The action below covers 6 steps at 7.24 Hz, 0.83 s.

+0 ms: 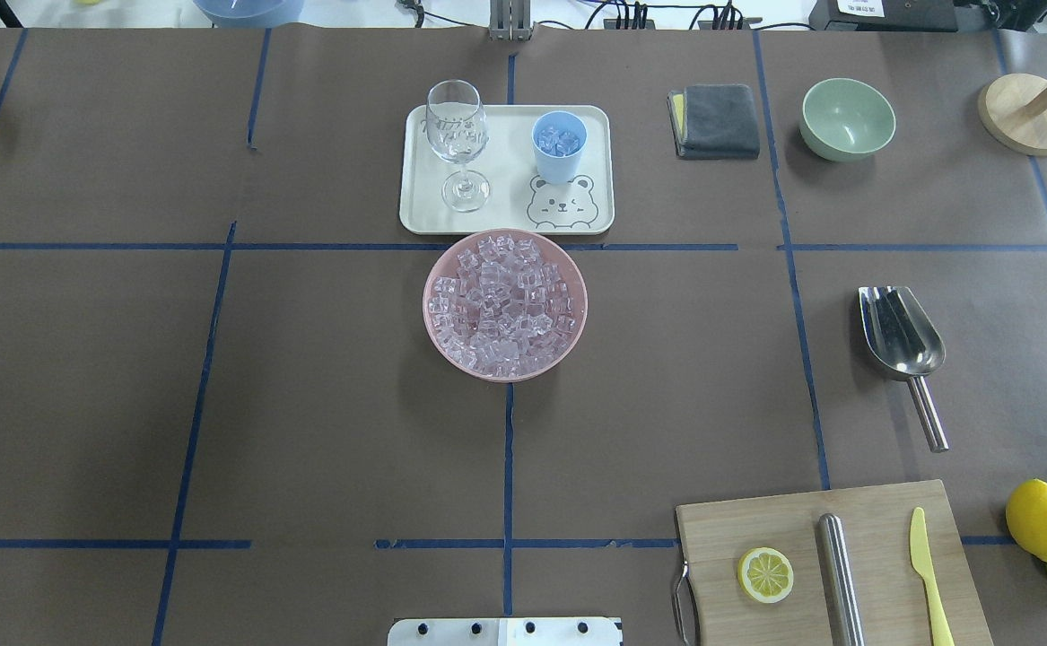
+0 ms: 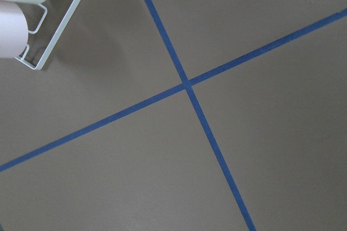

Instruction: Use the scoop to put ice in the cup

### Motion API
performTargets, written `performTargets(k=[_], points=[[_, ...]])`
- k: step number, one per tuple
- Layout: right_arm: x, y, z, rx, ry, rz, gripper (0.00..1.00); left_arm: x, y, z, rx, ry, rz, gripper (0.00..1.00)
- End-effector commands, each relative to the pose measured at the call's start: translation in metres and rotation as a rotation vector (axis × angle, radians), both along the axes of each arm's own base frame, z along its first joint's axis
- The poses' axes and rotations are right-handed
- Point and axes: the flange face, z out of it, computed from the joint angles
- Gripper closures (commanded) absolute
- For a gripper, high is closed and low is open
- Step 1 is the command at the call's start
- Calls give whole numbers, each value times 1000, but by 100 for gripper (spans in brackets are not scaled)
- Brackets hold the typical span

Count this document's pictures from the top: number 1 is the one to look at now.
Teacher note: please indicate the metal ice scoop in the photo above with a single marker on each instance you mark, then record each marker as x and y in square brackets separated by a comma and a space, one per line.
[907, 347]

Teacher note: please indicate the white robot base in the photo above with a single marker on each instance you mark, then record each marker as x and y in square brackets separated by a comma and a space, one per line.
[552, 630]

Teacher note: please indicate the pile of clear ice cubes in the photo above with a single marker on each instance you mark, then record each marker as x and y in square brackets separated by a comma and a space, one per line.
[503, 305]

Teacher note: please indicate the ice cubes in blue cup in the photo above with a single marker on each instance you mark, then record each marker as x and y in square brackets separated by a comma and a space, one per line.
[558, 142]

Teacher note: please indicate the blue cup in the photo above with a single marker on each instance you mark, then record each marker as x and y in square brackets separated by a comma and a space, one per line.
[559, 170]

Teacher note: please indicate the pink bowl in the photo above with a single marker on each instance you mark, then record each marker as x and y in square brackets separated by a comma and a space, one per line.
[505, 368]

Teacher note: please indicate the cream bear print tray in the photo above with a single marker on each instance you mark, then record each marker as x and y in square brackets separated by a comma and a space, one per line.
[519, 198]

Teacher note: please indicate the clear wine glass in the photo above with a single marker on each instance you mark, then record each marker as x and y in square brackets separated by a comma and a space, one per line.
[457, 131]

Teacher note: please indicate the lemon half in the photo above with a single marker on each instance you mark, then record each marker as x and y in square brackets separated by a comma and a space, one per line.
[765, 575]

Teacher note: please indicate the green bowl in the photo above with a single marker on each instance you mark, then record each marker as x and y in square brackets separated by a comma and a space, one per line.
[845, 120]

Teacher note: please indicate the blue bowl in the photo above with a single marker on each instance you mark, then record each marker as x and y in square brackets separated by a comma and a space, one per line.
[250, 14]

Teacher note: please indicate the steel cylinder tool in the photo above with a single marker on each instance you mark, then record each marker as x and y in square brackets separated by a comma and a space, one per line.
[839, 584]

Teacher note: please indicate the wooden cutting board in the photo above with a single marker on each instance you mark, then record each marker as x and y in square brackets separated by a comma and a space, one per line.
[876, 519]

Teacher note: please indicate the yellow plastic knife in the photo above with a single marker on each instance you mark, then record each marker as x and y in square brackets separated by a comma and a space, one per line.
[922, 564]

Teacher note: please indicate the whole yellow lemon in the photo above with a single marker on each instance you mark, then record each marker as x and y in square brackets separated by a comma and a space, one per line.
[1026, 517]

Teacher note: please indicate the wooden stand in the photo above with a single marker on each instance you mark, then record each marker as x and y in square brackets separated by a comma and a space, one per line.
[1013, 109]

